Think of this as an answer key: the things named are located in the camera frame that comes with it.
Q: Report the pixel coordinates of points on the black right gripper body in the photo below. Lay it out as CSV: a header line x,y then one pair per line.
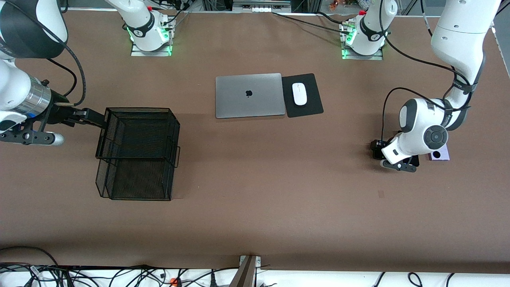
x,y
59,113

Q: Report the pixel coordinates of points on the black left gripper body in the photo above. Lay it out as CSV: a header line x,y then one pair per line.
x,y
377,145

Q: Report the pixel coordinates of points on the long black smartphone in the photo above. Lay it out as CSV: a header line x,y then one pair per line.
x,y
415,161

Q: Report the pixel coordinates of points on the lilac flip phone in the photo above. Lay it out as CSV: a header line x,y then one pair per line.
x,y
444,156

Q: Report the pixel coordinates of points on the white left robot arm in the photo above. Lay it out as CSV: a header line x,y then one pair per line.
x,y
458,40

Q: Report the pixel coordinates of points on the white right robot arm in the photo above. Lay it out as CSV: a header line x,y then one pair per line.
x,y
16,87

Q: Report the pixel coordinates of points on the black mouse pad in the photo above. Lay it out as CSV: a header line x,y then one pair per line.
x,y
312,107

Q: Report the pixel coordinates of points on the white computer mouse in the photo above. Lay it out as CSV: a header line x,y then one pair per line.
x,y
299,95

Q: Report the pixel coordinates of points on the silver closed laptop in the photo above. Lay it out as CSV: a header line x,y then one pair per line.
x,y
239,103

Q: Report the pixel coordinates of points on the grey power strip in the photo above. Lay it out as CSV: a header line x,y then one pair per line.
x,y
261,8

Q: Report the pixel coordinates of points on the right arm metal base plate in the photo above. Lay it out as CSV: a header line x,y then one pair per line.
x,y
137,53

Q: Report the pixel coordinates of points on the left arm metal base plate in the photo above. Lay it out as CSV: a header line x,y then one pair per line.
x,y
346,57

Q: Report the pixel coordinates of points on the aluminium frame profile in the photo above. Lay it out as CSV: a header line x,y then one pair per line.
x,y
496,24

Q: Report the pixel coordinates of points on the grey metal camera bracket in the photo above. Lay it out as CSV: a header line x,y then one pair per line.
x,y
245,275

